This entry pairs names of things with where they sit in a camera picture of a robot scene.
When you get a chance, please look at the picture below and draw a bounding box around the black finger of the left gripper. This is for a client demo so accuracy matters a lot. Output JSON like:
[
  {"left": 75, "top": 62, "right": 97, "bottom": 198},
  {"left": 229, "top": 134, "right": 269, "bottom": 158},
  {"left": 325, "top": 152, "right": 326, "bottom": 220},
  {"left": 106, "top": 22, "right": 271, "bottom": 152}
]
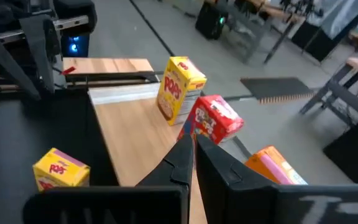
[
  {"left": 0, "top": 26, "right": 40, "bottom": 101},
  {"left": 19, "top": 15, "right": 56, "bottom": 93}
]

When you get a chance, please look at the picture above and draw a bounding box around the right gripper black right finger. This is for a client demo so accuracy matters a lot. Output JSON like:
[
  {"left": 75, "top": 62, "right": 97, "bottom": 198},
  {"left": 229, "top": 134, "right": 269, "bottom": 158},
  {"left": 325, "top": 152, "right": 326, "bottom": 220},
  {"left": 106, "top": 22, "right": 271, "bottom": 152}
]
[{"left": 196, "top": 135, "right": 276, "bottom": 224}]

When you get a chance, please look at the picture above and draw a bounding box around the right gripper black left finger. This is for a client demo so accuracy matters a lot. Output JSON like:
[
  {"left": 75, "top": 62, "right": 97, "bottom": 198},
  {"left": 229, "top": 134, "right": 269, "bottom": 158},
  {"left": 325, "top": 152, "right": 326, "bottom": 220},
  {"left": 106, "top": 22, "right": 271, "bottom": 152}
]
[{"left": 137, "top": 133, "right": 195, "bottom": 187}]

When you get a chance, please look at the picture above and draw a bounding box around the orange Mini Wheats cereal box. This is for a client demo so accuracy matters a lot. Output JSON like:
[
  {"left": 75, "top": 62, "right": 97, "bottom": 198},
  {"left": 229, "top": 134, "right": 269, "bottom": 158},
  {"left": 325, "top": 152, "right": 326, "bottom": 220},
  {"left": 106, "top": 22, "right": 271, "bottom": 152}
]
[{"left": 245, "top": 145, "right": 308, "bottom": 186}]

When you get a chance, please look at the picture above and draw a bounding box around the red Froot Loops cereal box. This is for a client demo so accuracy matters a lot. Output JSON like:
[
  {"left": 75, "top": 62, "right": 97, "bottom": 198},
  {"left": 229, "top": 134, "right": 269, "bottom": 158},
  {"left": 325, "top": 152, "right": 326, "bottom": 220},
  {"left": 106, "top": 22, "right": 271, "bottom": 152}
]
[{"left": 177, "top": 95, "right": 244, "bottom": 146}]

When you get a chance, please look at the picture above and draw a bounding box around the yellow Corn Pops cereal box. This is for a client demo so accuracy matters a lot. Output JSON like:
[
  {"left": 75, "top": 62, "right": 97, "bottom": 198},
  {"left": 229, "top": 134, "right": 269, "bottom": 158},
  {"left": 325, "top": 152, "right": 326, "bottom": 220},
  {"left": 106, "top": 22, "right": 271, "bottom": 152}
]
[
  {"left": 32, "top": 147, "right": 91, "bottom": 192},
  {"left": 156, "top": 56, "right": 208, "bottom": 126}
]

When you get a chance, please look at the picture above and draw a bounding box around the wooden shelf with black legs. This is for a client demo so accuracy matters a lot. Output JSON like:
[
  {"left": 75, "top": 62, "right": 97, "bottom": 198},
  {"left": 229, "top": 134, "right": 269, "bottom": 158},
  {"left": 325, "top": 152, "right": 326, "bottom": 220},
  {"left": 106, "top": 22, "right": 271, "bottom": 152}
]
[{"left": 87, "top": 82, "right": 254, "bottom": 224}]

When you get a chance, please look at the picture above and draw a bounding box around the black computer with blue lights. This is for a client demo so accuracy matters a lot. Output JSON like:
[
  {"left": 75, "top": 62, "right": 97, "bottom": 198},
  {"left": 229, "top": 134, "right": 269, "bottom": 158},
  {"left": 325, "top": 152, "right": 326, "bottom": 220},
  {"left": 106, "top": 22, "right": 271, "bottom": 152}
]
[{"left": 60, "top": 32, "right": 90, "bottom": 58}]

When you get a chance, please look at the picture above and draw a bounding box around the black table mat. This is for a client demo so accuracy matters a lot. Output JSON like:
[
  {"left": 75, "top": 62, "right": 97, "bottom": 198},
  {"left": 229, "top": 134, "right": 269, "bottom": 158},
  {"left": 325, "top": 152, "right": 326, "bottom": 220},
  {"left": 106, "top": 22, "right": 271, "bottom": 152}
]
[{"left": 0, "top": 88, "right": 119, "bottom": 224}]

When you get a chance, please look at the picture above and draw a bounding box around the black floor mat hazard edge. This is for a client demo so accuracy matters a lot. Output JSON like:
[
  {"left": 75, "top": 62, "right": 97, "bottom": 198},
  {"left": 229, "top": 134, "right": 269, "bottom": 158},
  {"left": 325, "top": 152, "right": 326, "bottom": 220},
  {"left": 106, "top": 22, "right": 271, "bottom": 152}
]
[{"left": 240, "top": 77, "right": 314, "bottom": 105}]

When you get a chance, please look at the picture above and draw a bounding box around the black case with green light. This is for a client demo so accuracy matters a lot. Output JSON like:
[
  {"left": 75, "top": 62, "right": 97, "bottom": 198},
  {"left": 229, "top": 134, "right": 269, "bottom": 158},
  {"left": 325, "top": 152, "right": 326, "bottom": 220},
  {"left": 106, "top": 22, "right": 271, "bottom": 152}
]
[{"left": 195, "top": 1, "right": 229, "bottom": 40}]

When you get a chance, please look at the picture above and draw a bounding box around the black metal rig frame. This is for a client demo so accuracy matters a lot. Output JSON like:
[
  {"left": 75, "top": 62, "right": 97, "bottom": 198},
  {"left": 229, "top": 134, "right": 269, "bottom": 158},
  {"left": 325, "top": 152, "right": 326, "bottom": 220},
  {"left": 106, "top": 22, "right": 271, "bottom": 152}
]
[{"left": 63, "top": 70, "right": 160, "bottom": 85}]

